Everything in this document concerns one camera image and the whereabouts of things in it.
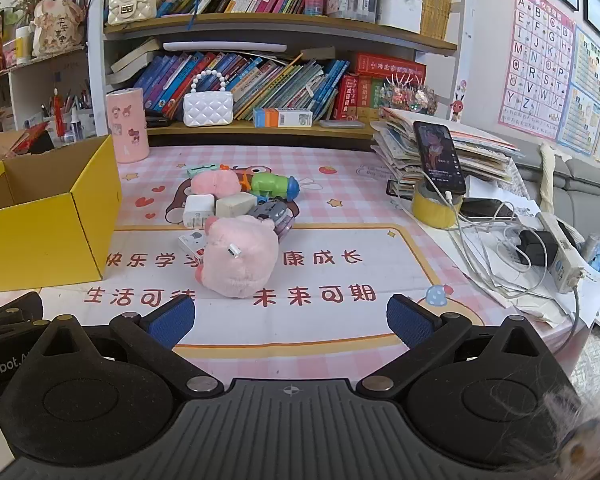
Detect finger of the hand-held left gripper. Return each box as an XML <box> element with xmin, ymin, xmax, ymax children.
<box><xmin>0</xmin><ymin>319</ymin><xmax>53</xmax><ymax>343</ymax></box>
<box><xmin>0</xmin><ymin>291</ymin><xmax>44</xmax><ymax>330</ymax></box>

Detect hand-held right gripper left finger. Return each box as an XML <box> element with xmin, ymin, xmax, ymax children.
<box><xmin>32</xmin><ymin>296</ymin><xmax>223</xmax><ymax>402</ymax></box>

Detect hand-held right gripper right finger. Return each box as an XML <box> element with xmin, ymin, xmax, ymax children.
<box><xmin>356</xmin><ymin>295</ymin><xmax>552</xmax><ymax>402</ymax></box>

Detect yellow cardboard box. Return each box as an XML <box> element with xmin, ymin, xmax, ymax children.
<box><xmin>0</xmin><ymin>134</ymin><xmax>123</xmax><ymax>295</ymax></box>

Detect large pink plush pig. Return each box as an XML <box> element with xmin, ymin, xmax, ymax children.
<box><xmin>194</xmin><ymin>214</ymin><xmax>281</xmax><ymax>301</ymax></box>

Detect white charger plug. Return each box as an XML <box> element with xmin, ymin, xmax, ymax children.
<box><xmin>182</xmin><ymin>195</ymin><xmax>216</xmax><ymax>229</ymax></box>

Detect beige foam block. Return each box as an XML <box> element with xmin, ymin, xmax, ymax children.
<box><xmin>215</xmin><ymin>192</ymin><xmax>257</xmax><ymax>220</ymax></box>

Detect small pink plush toy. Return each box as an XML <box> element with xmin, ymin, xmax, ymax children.
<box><xmin>189</xmin><ymin>170</ymin><xmax>243</xmax><ymax>198</ymax></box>

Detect green toy with blue cap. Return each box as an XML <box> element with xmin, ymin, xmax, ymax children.
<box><xmin>237</xmin><ymin>172</ymin><xmax>301</xmax><ymax>200</ymax></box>

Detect small white printed box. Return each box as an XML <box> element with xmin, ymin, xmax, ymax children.
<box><xmin>178</xmin><ymin>230</ymin><xmax>211</xmax><ymax>261</ymax></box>

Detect yellow tape roll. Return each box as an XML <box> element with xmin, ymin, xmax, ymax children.
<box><xmin>411</xmin><ymin>180</ymin><xmax>463</xmax><ymax>229</ymax></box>

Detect pink printed table mat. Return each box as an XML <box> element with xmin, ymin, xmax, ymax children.
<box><xmin>0</xmin><ymin>145</ymin><xmax>588</xmax><ymax>376</ymax></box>

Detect loose white papers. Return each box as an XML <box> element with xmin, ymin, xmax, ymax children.
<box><xmin>459</xmin><ymin>175</ymin><xmax>600</xmax><ymax>333</ymax></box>

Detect black phone under papers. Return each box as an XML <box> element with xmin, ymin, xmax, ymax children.
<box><xmin>386</xmin><ymin>179</ymin><xmax>417</xmax><ymax>201</ymax></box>

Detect black flat phone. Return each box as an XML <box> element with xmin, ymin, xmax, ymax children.
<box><xmin>461</xmin><ymin>198</ymin><xmax>516</xmax><ymax>219</ymax></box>

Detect black power adapter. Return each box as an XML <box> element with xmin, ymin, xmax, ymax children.
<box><xmin>517</xmin><ymin>230</ymin><xmax>561</xmax><ymax>266</ymax></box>

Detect grey gadget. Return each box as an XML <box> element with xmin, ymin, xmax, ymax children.
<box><xmin>247</xmin><ymin>199</ymin><xmax>297</xmax><ymax>236</ymax></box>

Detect brown cardboard box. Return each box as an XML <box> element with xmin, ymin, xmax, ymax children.
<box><xmin>0</xmin><ymin>130</ymin><xmax>31</xmax><ymax>173</ymax></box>

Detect white power strip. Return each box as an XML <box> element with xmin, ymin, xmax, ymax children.
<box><xmin>537</xmin><ymin>212</ymin><xmax>588</xmax><ymax>293</ymax></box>

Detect black smartphone with lit screen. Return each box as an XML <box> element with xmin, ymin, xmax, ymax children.
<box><xmin>412</xmin><ymin>121</ymin><xmax>467</xmax><ymax>195</ymax></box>

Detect red flat packet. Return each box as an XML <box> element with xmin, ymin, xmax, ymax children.
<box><xmin>10</xmin><ymin>121</ymin><xmax>49</xmax><ymax>155</ymax></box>

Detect stack of papers and booklets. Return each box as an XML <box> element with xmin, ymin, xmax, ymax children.
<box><xmin>370</xmin><ymin>106</ymin><xmax>523</xmax><ymax>201</ymax></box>

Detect pen cup with pens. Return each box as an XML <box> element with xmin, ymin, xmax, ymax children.
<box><xmin>40</xmin><ymin>86</ymin><xmax>97</xmax><ymax>143</ymax></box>

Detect pink printed canister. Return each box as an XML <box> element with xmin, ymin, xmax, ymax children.
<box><xmin>105</xmin><ymin>88</ymin><xmax>148</xmax><ymax>163</ymax></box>

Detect fluffy grey fur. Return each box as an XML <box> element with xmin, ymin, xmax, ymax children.
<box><xmin>537</xmin><ymin>385</ymin><xmax>600</xmax><ymax>480</ymax></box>

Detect beige fabric roll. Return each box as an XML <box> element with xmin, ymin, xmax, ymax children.
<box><xmin>540</xmin><ymin>142</ymin><xmax>562</xmax><ymax>212</ymax></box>

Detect white quilted pearl handbag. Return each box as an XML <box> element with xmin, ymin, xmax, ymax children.
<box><xmin>182</xmin><ymin>71</ymin><xmax>234</xmax><ymax>127</ymax></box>

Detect white shelf unit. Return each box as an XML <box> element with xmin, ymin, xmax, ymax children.
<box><xmin>7</xmin><ymin>49</ymin><xmax>92</xmax><ymax>142</ymax></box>

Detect grey sofa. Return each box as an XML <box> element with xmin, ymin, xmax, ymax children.
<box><xmin>522</xmin><ymin>145</ymin><xmax>600</xmax><ymax>241</ymax></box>

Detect colourful sequin headband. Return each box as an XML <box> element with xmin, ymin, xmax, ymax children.
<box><xmin>380</xmin><ymin>72</ymin><xmax>438</xmax><ymax>116</ymax></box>

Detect orange blue white carton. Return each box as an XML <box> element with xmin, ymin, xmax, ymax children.
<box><xmin>252</xmin><ymin>108</ymin><xmax>314</xmax><ymax>128</ymax></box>

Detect red thick dictionaries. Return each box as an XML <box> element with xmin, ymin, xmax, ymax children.
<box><xmin>334</xmin><ymin>52</ymin><xmax>427</xmax><ymax>122</ymax></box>

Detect white jar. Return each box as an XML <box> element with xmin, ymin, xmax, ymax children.
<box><xmin>15</xmin><ymin>25</ymin><xmax>34</xmax><ymax>66</ymax></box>

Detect stack of thick pale books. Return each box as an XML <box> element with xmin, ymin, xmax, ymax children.
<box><xmin>110</xmin><ymin>37</ymin><xmax>162</xmax><ymax>86</ymax></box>

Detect lavender rolled sheet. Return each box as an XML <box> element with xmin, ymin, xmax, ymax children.
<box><xmin>162</xmin><ymin>40</ymin><xmax>288</xmax><ymax>54</ymax></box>

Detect blue chart poster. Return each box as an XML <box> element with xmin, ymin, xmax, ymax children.
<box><xmin>555</xmin><ymin>27</ymin><xmax>600</xmax><ymax>157</ymax></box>

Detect beige pig figurine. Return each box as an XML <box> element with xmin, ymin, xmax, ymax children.
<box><xmin>31</xmin><ymin>0</ymin><xmax>84</xmax><ymax>58</ymax></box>

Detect pink alphabet poster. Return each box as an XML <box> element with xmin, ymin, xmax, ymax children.
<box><xmin>497</xmin><ymin>0</ymin><xmax>577</xmax><ymax>142</ymax></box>

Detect wooden bookshelf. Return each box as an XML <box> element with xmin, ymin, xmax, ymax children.
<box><xmin>87</xmin><ymin>0</ymin><xmax>466</xmax><ymax>148</ymax></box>

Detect row of yellow books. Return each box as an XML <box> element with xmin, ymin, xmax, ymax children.
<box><xmin>420</xmin><ymin>0</ymin><xmax>457</xmax><ymax>43</ymax></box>

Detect white charging cable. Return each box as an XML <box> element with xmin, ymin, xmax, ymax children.
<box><xmin>444</xmin><ymin>190</ymin><xmax>536</xmax><ymax>273</ymax></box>

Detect cartoon deer wall sticker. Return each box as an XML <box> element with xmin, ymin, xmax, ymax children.
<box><xmin>449</xmin><ymin>80</ymin><xmax>469</xmax><ymax>123</ymax></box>

